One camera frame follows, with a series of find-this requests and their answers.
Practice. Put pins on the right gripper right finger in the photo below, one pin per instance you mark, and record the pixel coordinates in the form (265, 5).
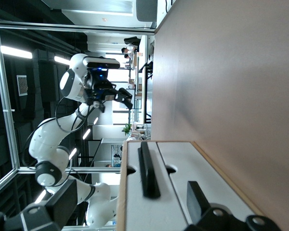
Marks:
(197, 204)

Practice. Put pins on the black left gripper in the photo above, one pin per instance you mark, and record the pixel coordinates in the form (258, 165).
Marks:
(98, 91)

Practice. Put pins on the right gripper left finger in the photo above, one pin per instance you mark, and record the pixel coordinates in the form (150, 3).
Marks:
(62, 204)

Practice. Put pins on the black divider bar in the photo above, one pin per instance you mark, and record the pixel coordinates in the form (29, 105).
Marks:
(148, 173)

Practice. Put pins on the white-front wooden drawer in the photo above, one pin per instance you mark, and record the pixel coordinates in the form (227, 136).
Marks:
(132, 192)
(183, 163)

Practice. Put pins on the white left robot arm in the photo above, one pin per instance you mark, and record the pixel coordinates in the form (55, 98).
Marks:
(45, 139)

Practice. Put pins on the wooden drawer cabinet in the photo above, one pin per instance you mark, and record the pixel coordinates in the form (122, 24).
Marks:
(121, 192)

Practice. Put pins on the green potted plant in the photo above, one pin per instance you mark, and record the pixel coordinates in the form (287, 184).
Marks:
(127, 129)

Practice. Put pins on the seated person white shirt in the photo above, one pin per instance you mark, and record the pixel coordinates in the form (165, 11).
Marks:
(130, 50)
(128, 56)

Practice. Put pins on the ceiling light strip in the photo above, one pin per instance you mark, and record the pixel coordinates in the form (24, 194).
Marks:
(86, 134)
(61, 60)
(15, 52)
(72, 153)

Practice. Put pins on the grey rounded object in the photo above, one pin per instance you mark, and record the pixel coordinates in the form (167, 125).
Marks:
(147, 10)

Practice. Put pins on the white ventilation grille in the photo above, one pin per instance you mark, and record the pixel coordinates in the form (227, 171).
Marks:
(22, 85)

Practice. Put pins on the black desk frame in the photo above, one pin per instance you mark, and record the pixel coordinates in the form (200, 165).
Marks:
(146, 96)

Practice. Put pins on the aluminium frame profile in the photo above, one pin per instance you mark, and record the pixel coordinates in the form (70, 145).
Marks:
(6, 96)
(74, 28)
(86, 170)

